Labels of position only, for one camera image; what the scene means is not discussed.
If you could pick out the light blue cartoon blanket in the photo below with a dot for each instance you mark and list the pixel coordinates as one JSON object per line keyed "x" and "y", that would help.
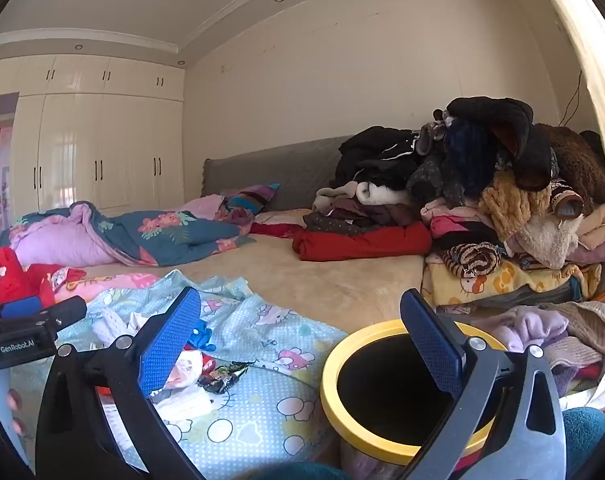
{"x": 262, "y": 330}

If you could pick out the small red wrapper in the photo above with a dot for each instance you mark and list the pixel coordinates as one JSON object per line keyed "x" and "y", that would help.
{"x": 210, "y": 360}

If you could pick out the yellow rimmed black bin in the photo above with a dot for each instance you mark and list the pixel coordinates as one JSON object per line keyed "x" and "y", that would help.
{"x": 342, "y": 410}

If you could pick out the cream curtain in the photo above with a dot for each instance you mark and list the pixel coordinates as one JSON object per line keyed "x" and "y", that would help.
{"x": 582, "y": 35}

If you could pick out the pile of mixed clothes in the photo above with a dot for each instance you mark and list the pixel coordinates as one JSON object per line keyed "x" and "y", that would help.
{"x": 482, "y": 160}

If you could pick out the yellow cartoon blanket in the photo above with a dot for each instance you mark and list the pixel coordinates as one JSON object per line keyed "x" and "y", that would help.
{"x": 502, "y": 280}

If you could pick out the beige bed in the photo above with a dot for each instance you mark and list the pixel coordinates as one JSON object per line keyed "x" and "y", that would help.
{"x": 332, "y": 280}

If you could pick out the grey padded headboard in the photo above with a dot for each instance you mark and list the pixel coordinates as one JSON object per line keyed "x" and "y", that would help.
{"x": 282, "y": 170}

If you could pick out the black snack wrapper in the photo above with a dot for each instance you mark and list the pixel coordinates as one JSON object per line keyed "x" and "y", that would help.
{"x": 222, "y": 380}

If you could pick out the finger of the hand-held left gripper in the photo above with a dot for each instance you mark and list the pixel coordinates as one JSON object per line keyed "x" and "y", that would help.
{"x": 22, "y": 307}
{"x": 67, "y": 311}

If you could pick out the crimson cloth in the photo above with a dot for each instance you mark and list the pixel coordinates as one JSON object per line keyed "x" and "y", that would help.
{"x": 275, "y": 230}

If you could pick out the red folded garment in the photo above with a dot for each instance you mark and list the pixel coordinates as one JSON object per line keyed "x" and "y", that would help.
{"x": 362, "y": 245}

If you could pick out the white plastic wrapper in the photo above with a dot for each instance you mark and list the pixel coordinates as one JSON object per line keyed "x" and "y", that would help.
{"x": 187, "y": 375}

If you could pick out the lilac fleece garment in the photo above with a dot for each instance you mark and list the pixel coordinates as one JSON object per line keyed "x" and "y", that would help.
{"x": 527, "y": 327}

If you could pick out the teal floral quilt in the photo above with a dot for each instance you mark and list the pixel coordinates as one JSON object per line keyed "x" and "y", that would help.
{"x": 182, "y": 232}

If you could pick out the pink cartoon sheet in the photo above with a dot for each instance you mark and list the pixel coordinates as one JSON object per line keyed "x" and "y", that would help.
{"x": 117, "y": 280}

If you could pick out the red printed cloth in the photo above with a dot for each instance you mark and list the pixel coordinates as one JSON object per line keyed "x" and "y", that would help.
{"x": 7, "y": 275}

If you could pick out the beige knit garment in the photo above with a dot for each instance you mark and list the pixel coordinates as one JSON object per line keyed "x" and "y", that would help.
{"x": 592, "y": 320}

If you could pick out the striped pillow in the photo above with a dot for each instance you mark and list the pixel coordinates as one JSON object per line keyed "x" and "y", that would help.
{"x": 252, "y": 200}

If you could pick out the person's left hand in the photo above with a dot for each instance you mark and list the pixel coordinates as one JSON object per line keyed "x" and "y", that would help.
{"x": 15, "y": 410}

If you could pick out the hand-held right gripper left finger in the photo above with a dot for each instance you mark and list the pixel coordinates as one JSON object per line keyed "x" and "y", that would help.
{"x": 170, "y": 340}

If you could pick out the blue crumpled plastic piece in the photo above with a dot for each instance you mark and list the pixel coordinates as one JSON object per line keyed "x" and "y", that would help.
{"x": 202, "y": 337}

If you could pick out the cream wardrobe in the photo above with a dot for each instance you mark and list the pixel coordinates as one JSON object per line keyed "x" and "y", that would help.
{"x": 82, "y": 150}

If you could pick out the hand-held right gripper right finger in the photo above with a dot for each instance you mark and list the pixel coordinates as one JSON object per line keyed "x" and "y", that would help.
{"x": 432, "y": 345}

